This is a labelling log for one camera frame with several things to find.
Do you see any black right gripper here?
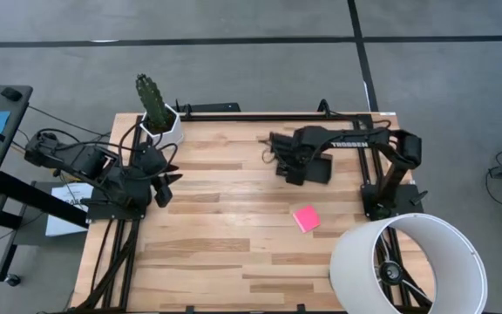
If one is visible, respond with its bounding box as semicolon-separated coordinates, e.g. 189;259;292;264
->
270;126;322;170

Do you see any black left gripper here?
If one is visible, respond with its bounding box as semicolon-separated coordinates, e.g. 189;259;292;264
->
130;142;184;195

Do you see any white plant pot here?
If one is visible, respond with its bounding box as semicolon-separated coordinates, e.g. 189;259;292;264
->
139;103;186;147

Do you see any pink sticky note pad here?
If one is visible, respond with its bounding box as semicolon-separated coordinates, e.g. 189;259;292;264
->
292;204;322;235

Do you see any green cactus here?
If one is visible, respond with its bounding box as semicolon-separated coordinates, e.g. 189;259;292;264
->
135;72;172;132

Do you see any black bar behind table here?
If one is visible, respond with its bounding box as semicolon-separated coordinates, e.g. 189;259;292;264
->
174;101;242;113

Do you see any white paper sheet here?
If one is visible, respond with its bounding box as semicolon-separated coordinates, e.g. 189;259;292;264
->
44;181;96;238

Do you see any white lamp shade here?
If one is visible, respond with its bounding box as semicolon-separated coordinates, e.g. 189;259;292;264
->
329;212;489;314

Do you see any dark grey desk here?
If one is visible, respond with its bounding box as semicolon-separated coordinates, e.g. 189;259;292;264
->
0;85;34;196

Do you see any black computer mouse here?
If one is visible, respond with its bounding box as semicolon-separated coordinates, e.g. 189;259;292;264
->
0;86;24;102

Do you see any black desk leg frame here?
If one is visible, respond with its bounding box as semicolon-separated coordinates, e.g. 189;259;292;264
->
0;169;91;287

